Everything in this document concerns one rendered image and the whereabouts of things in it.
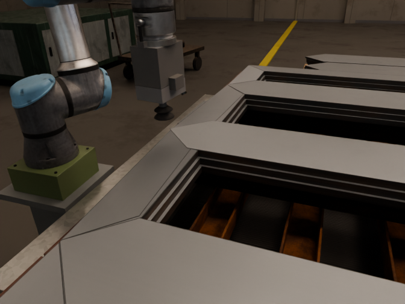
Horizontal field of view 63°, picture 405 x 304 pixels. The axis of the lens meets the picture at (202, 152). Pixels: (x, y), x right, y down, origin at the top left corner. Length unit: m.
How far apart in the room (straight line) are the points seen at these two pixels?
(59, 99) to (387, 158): 0.82
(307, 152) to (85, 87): 0.62
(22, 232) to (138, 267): 1.65
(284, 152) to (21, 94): 0.67
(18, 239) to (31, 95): 1.24
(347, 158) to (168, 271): 0.48
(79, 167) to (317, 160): 0.66
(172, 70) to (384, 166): 0.48
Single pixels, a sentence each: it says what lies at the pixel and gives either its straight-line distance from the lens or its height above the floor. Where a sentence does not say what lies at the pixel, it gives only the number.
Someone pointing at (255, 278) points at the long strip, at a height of 0.87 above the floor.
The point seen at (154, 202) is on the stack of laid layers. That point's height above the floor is 0.86.
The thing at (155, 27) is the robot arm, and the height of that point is 1.15.
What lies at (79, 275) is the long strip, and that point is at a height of 0.87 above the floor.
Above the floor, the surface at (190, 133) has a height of 0.87.
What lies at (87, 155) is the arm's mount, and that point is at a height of 0.75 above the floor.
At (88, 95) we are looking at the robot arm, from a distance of 1.00.
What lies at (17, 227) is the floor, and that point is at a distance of 2.16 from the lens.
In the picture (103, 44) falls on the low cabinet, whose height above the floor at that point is 0.38.
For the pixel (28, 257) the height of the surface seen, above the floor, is 0.68.
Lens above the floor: 1.22
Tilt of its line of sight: 28 degrees down
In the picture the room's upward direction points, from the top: 1 degrees counter-clockwise
